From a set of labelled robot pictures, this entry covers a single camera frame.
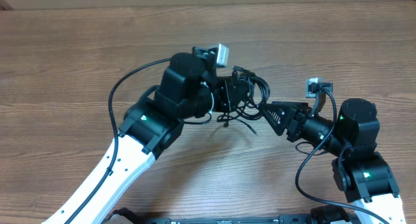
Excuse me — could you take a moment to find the black USB cable bundle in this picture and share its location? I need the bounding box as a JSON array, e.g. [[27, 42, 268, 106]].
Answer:
[[216, 65, 271, 136]]

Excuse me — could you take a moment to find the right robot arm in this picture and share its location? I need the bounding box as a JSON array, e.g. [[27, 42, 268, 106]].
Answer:
[[259, 94, 406, 223]]

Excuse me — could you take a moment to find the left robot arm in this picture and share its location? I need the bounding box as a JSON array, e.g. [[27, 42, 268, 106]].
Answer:
[[46, 47, 229, 223]]

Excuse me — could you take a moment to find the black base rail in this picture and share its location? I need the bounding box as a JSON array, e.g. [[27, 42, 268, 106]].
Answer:
[[102, 208, 360, 224]]

